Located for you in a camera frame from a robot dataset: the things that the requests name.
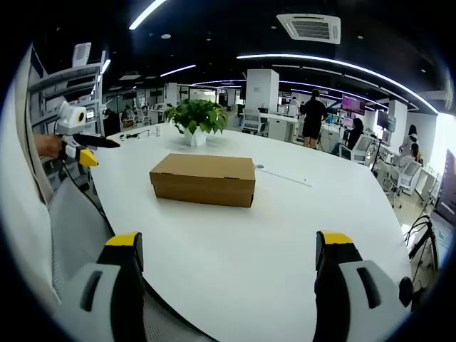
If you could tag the dark screen monitor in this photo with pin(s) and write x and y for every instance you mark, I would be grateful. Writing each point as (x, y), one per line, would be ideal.
(386, 121)

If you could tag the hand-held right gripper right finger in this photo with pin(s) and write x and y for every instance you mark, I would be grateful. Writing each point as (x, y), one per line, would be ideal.
(356, 295)

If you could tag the ceiling air conditioner vent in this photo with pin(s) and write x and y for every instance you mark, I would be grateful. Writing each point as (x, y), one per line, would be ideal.
(310, 28)

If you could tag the purple screen monitor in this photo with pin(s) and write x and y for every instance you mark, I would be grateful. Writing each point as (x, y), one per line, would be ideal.
(352, 104)

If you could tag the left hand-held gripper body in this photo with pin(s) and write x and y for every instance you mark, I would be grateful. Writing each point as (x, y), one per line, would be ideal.
(69, 119)

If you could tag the person's left hand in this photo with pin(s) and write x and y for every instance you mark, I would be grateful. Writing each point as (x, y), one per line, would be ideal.
(48, 146)

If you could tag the green plant in white pot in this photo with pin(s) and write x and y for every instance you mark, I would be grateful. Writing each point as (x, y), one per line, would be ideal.
(196, 114)

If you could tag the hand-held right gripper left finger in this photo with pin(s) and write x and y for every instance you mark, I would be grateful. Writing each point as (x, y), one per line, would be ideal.
(107, 285)

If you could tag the long curved ceiling light strip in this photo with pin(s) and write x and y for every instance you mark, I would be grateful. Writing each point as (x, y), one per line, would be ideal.
(338, 64)

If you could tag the brown cardboard shoe box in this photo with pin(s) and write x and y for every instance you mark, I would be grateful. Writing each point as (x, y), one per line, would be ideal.
(203, 171)

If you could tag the white office chair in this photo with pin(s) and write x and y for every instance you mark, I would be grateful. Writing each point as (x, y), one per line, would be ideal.
(360, 147)
(251, 119)
(406, 174)

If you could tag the person's beige shirt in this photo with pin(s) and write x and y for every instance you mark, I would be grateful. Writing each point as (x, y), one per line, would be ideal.
(21, 213)

